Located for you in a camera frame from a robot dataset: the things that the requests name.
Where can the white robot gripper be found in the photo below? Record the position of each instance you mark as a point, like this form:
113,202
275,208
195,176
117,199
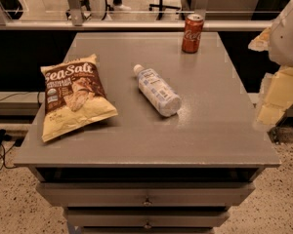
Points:
287,39

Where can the clear plastic water bottle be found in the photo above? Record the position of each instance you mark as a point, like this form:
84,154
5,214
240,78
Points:
164,99

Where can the red cola can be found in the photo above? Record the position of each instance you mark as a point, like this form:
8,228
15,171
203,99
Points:
193,28

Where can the black chair base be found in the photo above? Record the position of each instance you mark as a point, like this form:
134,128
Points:
161,8

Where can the grey drawer cabinet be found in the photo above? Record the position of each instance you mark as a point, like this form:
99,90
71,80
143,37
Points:
210,139

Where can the lower grey drawer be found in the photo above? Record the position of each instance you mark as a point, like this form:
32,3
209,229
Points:
146,218

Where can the grey drawer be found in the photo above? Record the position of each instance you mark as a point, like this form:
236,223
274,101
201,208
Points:
145,195
146,218

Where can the sea salt chips bag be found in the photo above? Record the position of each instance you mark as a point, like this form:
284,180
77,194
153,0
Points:
74,97

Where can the upper grey drawer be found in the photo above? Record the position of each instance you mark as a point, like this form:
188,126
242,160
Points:
145,195

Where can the metal railing bar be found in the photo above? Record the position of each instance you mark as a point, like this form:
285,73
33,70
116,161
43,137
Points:
157,25

